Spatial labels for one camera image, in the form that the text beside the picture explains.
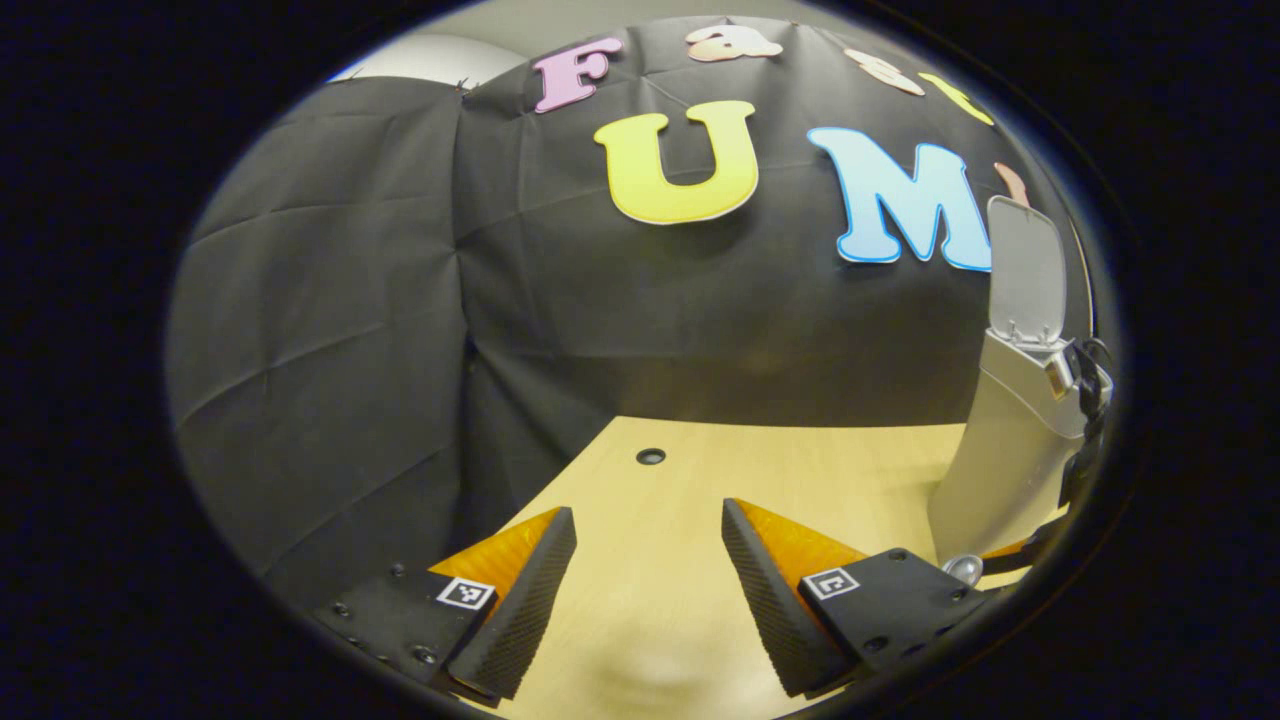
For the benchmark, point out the silver pop can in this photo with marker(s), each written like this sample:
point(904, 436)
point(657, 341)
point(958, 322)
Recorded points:
point(964, 570)

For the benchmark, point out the black backdrop cloth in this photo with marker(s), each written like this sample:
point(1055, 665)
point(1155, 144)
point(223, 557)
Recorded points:
point(400, 300)

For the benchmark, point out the black desk grommet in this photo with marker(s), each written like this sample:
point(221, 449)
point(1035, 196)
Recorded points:
point(650, 456)

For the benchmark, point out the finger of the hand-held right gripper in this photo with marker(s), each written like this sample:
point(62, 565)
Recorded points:
point(1005, 552)

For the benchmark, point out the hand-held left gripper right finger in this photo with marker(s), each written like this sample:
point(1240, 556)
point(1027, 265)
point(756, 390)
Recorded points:
point(770, 610)

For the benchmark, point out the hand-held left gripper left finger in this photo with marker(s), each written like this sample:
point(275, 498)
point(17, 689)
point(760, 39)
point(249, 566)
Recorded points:
point(530, 610)

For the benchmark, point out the wooden desktop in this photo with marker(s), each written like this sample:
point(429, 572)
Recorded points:
point(800, 480)

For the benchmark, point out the white desktop garbage bin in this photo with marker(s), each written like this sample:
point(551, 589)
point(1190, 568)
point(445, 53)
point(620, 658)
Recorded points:
point(1000, 450)

